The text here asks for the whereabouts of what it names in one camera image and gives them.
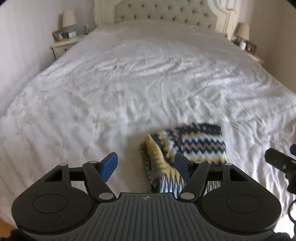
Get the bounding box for bed with white bedspread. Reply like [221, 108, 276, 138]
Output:
[0, 20, 296, 229]

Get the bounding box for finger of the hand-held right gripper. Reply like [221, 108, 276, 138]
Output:
[265, 148, 292, 178]

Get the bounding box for black cable loop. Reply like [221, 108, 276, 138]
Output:
[288, 199, 296, 225]

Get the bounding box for wooden photo frame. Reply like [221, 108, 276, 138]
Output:
[52, 29, 67, 42]

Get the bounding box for table lamp with beige shade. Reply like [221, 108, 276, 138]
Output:
[236, 22, 251, 42]
[61, 10, 77, 33]

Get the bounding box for cream nightstand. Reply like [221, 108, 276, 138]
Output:
[231, 38, 264, 65]
[50, 28, 96, 61]

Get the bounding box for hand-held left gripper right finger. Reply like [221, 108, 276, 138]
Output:
[174, 153, 249, 202]

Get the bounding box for zigzag patterned knit sweater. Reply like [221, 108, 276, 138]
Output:
[140, 124, 229, 200]

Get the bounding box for tufted cream headboard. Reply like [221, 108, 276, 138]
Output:
[94, 0, 242, 39]

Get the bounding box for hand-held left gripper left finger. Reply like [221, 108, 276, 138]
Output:
[43, 152, 119, 202]

